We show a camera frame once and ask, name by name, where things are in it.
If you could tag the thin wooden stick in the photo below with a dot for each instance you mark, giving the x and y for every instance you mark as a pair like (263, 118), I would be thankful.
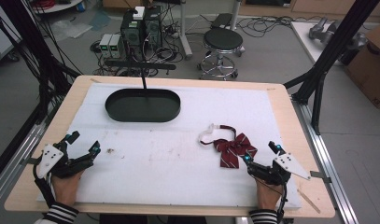
(309, 201)

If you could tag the black stand with crossbar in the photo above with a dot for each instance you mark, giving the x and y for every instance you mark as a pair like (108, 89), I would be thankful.
(141, 66)

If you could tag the black round stool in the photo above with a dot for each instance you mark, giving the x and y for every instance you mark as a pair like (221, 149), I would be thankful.
(223, 40)

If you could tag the person's left hand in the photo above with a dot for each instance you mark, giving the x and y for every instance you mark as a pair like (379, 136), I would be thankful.
(66, 188)

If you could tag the white foam mat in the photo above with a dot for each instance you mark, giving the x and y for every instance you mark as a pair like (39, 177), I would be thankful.
(166, 161)

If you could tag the red striped bow tie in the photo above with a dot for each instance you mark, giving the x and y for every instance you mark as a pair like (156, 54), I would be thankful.
(232, 149)

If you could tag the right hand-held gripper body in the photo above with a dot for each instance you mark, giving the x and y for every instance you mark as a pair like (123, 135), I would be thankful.
(288, 166)

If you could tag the aluminium rail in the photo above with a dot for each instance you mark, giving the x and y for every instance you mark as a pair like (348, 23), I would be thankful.
(16, 155)
(327, 174)

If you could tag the brown cardboard box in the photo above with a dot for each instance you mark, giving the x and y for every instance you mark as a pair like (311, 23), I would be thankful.
(369, 68)

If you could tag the person's right hand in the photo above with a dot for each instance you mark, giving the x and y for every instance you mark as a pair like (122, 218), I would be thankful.
(267, 194)

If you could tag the black computer tower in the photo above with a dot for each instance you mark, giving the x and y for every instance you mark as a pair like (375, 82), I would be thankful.
(141, 29)

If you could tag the white board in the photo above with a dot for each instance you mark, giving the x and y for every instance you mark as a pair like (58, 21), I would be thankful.
(306, 39)

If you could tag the black oval tray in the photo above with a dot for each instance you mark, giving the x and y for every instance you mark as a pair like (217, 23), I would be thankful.
(142, 107)

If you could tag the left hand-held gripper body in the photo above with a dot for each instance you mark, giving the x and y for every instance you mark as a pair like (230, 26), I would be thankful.
(50, 158)

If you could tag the grey power supply unit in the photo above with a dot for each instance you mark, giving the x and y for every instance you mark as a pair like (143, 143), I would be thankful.
(105, 45)
(116, 46)

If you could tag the black metal frame post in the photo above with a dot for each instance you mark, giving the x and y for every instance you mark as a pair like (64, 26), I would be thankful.
(25, 37)
(330, 53)

